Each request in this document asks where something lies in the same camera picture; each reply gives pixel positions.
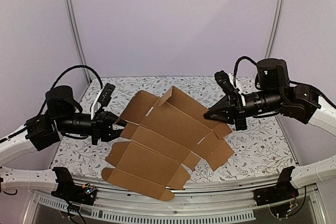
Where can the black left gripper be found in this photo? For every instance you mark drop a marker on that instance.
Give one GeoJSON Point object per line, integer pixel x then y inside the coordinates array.
{"type": "Point", "coordinates": [101, 127]}

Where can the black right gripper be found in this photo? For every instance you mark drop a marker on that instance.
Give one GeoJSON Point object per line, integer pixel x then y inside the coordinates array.
{"type": "Point", "coordinates": [238, 108]}

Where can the brown cardboard box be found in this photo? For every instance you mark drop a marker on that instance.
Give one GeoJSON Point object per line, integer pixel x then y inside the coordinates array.
{"type": "Point", "coordinates": [164, 138]}

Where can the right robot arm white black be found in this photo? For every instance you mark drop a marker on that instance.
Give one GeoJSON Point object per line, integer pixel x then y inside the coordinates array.
{"type": "Point", "coordinates": [275, 94]}

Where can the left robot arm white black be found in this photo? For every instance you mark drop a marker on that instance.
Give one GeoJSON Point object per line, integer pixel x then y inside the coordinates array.
{"type": "Point", "coordinates": [64, 117]}

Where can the floral patterned table mat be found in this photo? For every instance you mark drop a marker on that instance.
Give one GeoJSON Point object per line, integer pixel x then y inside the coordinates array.
{"type": "Point", "coordinates": [259, 151]}

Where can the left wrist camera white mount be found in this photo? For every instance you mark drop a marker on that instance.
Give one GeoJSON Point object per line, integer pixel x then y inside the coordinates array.
{"type": "Point", "coordinates": [103, 98]}

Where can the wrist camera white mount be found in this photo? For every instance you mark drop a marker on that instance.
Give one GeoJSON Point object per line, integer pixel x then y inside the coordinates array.
{"type": "Point", "coordinates": [223, 80]}
{"type": "Point", "coordinates": [103, 98]}

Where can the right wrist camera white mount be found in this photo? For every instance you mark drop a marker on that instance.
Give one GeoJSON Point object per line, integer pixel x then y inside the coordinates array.
{"type": "Point", "coordinates": [223, 80]}

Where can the curved aluminium rail base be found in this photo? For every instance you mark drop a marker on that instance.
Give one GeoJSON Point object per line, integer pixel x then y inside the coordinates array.
{"type": "Point", "coordinates": [213, 202]}

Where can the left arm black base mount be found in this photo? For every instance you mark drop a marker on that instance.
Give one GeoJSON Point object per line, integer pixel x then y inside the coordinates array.
{"type": "Point", "coordinates": [67, 190]}

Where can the right aluminium corner post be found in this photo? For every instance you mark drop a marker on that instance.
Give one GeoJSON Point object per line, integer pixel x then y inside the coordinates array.
{"type": "Point", "coordinates": [274, 28]}

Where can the aluminium corner post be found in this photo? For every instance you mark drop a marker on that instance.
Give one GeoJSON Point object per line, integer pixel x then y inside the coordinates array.
{"type": "Point", "coordinates": [274, 28]}
{"type": "Point", "coordinates": [75, 32]}

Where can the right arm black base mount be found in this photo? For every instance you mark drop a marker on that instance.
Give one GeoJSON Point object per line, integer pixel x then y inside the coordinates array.
{"type": "Point", "coordinates": [283, 190]}

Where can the left aluminium corner post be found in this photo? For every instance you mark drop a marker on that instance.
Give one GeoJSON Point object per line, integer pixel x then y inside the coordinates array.
{"type": "Point", "coordinates": [75, 32]}

